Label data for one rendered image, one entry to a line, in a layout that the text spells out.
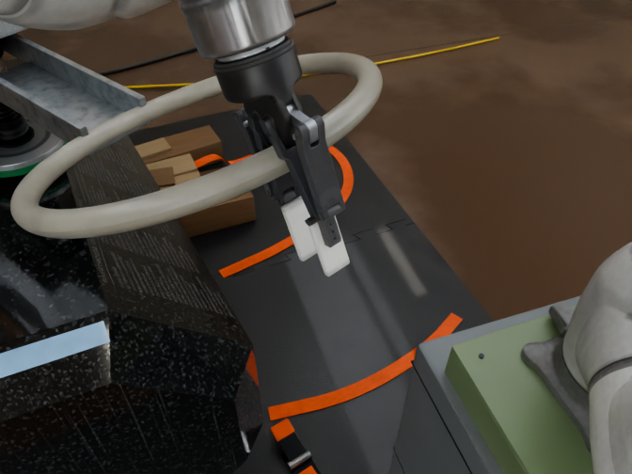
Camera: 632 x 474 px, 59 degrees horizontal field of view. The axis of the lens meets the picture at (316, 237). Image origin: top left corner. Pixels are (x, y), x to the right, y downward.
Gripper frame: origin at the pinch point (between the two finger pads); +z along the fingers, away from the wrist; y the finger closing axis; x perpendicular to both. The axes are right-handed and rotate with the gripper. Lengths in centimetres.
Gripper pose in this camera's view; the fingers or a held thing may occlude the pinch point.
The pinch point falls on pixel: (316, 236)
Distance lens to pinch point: 59.1
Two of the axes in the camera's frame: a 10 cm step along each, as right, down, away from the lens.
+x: -7.9, 4.9, -3.7
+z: 2.9, 8.3, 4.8
